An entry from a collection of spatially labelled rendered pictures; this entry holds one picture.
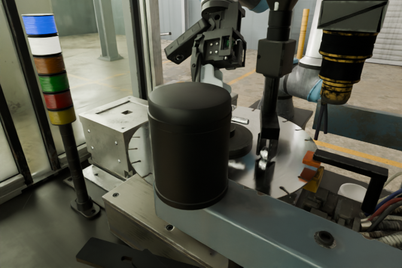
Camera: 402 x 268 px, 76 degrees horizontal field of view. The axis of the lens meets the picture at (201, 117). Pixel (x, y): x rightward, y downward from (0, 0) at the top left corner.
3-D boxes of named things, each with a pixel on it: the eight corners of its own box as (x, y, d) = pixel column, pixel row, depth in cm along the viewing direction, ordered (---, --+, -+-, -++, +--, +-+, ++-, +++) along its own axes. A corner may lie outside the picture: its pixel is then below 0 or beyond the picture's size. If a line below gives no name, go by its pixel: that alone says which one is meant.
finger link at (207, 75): (218, 110, 45) (222, 60, 46) (189, 110, 48) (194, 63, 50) (225, 113, 48) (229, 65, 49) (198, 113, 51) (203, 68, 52)
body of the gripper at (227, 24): (228, 57, 45) (234, -7, 46) (188, 62, 49) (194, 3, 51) (245, 70, 51) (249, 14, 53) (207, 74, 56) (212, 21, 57)
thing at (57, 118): (46, 121, 49) (42, 107, 48) (68, 113, 52) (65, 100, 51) (58, 127, 47) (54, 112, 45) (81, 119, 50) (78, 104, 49)
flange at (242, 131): (186, 154, 42) (186, 140, 41) (195, 124, 52) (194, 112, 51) (255, 157, 41) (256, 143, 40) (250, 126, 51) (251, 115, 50)
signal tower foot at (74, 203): (67, 204, 60) (65, 195, 59) (81, 195, 62) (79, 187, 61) (90, 221, 55) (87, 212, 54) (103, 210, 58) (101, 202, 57)
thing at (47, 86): (37, 90, 46) (32, 73, 45) (61, 83, 50) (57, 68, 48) (49, 94, 44) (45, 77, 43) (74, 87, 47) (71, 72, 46)
